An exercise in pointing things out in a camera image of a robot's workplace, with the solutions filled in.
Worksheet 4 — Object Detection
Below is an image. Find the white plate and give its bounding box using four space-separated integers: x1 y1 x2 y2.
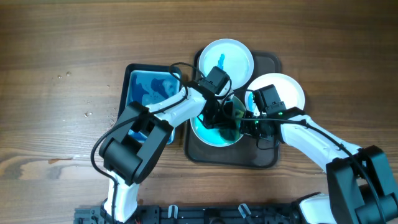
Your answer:
244 73 305 116
198 39 254 90
190 96 246 147

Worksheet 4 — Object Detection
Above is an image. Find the green yellow sponge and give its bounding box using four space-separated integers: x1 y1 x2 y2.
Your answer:
218 120 240 142

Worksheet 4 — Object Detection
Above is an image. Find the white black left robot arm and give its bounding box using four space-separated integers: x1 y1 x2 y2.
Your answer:
96 80 231 223

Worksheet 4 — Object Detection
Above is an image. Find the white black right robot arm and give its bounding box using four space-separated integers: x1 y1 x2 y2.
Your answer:
239 107 397 223

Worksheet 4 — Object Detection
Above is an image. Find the dark brown serving tray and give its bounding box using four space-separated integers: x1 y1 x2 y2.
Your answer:
183 50 282 169

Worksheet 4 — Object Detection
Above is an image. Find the black basin with blue water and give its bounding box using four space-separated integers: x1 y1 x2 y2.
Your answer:
117 63 182 146

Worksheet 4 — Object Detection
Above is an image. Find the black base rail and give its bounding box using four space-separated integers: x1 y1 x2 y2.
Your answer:
73 202 312 224

